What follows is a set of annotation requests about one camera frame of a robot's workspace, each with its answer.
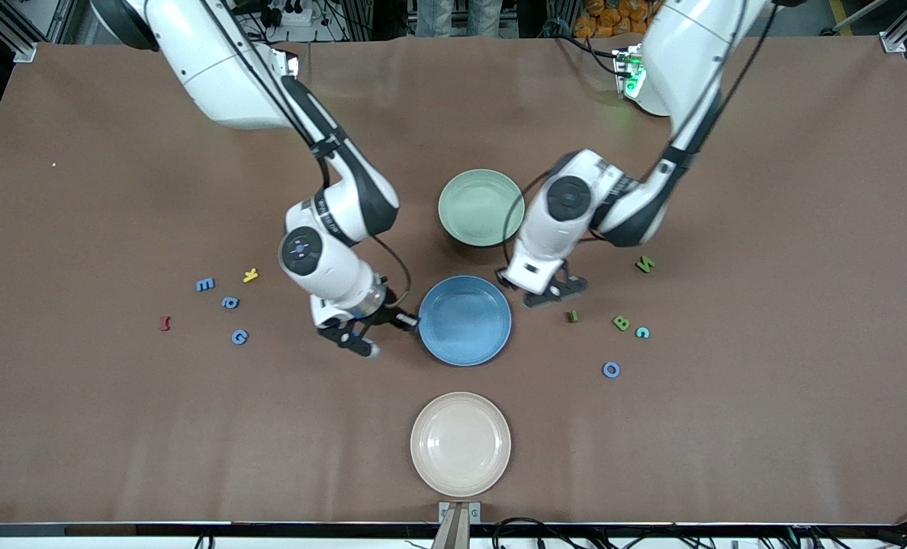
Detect beige plate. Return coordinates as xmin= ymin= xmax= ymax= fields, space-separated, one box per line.
xmin=410 ymin=392 xmax=513 ymax=498

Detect person legs grey trousers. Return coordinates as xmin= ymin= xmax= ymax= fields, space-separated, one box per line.
xmin=415 ymin=0 xmax=503 ymax=37

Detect pale green plate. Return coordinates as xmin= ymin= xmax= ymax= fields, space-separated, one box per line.
xmin=438 ymin=169 xmax=526 ymax=248

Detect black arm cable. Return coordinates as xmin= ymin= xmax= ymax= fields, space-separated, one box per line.
xmin=501 ymin=0 xmax=778 ymax=265
xmin=198 ymin=0 xmax=413 ymax=310

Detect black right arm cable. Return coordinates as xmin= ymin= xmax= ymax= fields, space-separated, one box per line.
xmin=198 ymin=0 xmax=413 ymax=310

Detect black table edge rail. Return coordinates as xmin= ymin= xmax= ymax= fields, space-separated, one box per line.
xmin=0 ymin=522 xmax=907 ymax=539

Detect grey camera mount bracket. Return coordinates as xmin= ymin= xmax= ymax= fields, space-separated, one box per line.
xmin=438 ymin=501 xmax=481 ymax=549

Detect blue plate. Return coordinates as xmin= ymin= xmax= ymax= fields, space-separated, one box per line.
xmin=417 ymin=275 xmax=513 ymax=368

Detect pile of orange objects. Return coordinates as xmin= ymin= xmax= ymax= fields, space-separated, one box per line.
xmin=573 ymin=0 xmax=664 ymax=39

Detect white power strip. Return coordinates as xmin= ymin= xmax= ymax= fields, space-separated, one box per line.
xmin=262 ymin=0 xmax=317 ymax=27

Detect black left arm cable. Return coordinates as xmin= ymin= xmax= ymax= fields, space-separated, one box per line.
xmin=501 ymin=0 xmax=778 ymax=265

